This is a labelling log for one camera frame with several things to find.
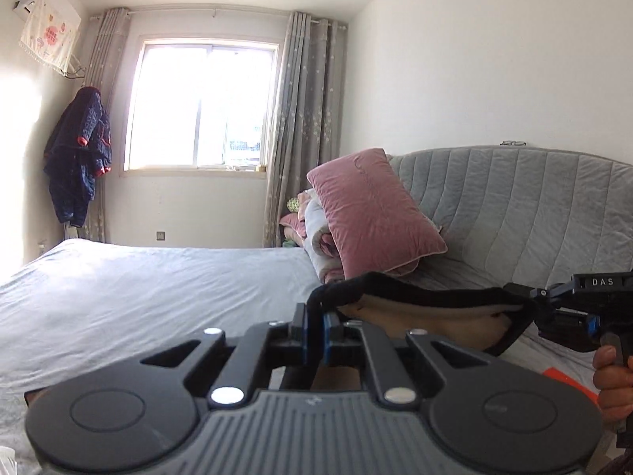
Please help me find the folded pink grey quilt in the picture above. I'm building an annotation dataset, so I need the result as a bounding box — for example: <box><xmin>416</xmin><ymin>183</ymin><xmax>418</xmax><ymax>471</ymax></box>
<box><xmin>279</xmin><ymin>189</ymin><xmax>345</xmax><ymax>283</ymax></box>

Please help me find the grey curtain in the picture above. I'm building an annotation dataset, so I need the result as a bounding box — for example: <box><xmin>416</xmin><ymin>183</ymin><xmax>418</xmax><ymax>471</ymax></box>
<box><xmin>78</xmin><ymin>6</ymin><xmax>133</xmax><ymax>243</ymax></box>
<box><xmin>263</xmin><ymin>12</ymin><xmax>348</xmax><ymax>248</ymax></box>

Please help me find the grey quilted headboard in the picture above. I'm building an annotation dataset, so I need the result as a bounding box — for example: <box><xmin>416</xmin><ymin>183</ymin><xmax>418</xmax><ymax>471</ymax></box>
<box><xmin>390</xmin><ymin>146</ymin><xmax>632</xmax><ymax>289</ymax></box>

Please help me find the person's right hand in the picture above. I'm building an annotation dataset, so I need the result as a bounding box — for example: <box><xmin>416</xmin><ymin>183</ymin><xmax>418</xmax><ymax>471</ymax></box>
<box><xmin>593</xmin><ymin>345</ymin><xmax>633</xmax><ymax>428</ymax></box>

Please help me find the black and beige bear sweatshirt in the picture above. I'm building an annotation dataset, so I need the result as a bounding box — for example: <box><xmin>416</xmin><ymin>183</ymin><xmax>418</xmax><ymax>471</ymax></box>
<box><xmin>282</xmin><ymin>271</ymin><xmax>536</xmax><ymax>401</ymax></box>

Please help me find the grey bed sheet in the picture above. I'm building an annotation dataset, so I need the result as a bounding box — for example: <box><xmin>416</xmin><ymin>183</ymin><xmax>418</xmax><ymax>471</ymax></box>
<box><xmin>0</xmin><ymin>236</ymin><xmax>633</xmax><ymax>475</ymax></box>

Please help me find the window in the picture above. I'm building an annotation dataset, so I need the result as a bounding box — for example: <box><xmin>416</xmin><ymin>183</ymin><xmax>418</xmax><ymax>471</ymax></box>
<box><xmin>123</xmin><ymin>38</ymin><xmax>279</xmax><ymax>172</ymax></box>

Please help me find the grey right curtain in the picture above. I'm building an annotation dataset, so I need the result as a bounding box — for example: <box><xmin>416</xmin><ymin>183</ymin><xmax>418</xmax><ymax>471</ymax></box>
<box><xmin>263</xmin><ymin>12</ymin><xmax>348</xmax><ymax>248</ymax></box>

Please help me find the pink velvet pillow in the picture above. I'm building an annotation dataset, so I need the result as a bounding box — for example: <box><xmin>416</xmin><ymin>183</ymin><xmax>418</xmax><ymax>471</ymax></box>
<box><xmin>307</xmin><ymin>148</ymin><xmax>447</xmax><ymax>279</ymax></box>

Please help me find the navy blue hanging jacket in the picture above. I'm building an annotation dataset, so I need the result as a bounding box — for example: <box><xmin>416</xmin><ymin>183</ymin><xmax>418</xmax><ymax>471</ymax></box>
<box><xmin>44</xmin><ymin>86</ymin><xmax>112</xmax><ymax>228</ymax></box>

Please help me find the white air conditioner with cover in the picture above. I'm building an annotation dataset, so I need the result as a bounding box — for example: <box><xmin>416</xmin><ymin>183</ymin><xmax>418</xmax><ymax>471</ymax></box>
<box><xmin>13</xmin><ymin>0</ymin><xmax>81</xmax><ymax>76</ymax></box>

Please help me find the grey left curtain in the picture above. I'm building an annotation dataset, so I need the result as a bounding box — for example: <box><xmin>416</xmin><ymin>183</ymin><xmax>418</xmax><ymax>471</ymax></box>
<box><xmin>78</xmin><ymin>6</ymin><xmax>133</xmax><ymax>243</ymax></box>

